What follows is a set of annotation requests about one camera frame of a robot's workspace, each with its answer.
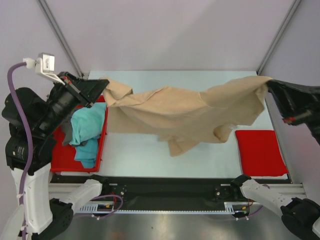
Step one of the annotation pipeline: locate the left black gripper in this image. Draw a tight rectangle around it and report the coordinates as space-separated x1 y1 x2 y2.
37 70 110 134

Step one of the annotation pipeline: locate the beige t shirt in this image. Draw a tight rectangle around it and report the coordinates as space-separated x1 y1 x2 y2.
103 76 270 157

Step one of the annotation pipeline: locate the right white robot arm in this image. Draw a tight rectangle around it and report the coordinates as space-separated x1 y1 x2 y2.
230 79 320 240

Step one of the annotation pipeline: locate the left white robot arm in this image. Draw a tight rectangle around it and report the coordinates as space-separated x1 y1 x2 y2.
1 71 111 240

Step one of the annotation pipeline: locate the teal t shirt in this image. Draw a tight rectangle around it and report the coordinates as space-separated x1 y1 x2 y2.
70 102 107 169

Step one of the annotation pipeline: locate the grey t shirt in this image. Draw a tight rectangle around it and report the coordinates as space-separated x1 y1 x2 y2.
61 119 88 147

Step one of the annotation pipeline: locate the folded red t shirt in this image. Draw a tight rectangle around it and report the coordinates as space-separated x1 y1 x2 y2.
235 130 289 177

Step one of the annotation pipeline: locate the red plastic bin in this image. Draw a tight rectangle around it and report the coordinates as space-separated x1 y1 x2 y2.
51 95 108 173

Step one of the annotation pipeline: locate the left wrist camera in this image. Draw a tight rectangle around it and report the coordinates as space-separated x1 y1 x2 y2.
22 52 65 85

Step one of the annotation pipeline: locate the right aluminium corner post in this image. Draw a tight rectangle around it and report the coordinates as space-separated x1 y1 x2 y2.
256 0 303 76

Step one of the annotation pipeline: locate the aluminium corner post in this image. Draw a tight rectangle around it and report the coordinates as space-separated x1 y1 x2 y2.
256 0 303 76
36 0 84 77

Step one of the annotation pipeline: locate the left aluminium corner post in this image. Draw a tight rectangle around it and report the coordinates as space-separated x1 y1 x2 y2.
36 0 84 77

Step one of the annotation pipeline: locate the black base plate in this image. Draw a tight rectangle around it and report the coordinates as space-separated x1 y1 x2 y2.
49 174 293 211

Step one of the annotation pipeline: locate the white slotted cable duct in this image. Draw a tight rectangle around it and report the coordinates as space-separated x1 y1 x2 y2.
77 201 251 215

